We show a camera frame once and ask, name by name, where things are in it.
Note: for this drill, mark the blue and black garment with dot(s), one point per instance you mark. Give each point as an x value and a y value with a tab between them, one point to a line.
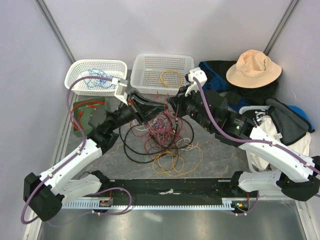
237	97

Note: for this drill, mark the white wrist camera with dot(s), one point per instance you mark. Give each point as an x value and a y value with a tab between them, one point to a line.
120	90
196	79

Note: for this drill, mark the rounded white perforated basket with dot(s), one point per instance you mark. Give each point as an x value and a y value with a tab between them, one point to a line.
98	68

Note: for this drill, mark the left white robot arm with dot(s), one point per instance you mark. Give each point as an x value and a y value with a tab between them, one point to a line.
44	194

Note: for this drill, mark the grey black-trimmed garment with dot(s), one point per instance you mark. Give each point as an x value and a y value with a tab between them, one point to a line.
289	120

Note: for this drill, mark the white shirt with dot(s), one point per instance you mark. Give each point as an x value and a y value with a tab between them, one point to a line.
301	146

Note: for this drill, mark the beige bucket hat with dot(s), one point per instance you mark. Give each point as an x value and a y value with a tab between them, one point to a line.
252	70

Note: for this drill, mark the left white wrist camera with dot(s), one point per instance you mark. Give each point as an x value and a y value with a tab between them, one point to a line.
120	90

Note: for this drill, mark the red ethernet cable large loop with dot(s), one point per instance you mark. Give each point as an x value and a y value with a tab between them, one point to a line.
87	104

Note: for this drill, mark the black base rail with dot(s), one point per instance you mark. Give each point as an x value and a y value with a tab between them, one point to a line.
178	191

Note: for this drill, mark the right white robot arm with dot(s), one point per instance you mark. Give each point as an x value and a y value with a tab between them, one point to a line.
295	175

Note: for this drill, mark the black printed shirt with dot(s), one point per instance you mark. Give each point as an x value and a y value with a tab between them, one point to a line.
257	117

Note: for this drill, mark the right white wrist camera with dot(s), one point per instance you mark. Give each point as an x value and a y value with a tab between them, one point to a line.
196	79

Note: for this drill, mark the aluminium corner post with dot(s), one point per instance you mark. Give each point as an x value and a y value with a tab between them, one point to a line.
45	11
290	9

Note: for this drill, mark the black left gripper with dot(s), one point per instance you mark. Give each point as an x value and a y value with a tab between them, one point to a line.
144	111

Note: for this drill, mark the aluminium corner post right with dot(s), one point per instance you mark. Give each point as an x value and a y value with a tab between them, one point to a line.
290	9

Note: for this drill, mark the aluminium corner post left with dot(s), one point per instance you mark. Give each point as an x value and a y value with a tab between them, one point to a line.
45	11

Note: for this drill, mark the white laundry basket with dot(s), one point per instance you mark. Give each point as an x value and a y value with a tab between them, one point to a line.
247	110

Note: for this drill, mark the rectangular white perforated basket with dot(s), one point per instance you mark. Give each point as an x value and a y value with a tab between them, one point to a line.
161	74

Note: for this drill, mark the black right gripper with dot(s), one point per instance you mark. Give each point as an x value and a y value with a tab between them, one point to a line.
178	102

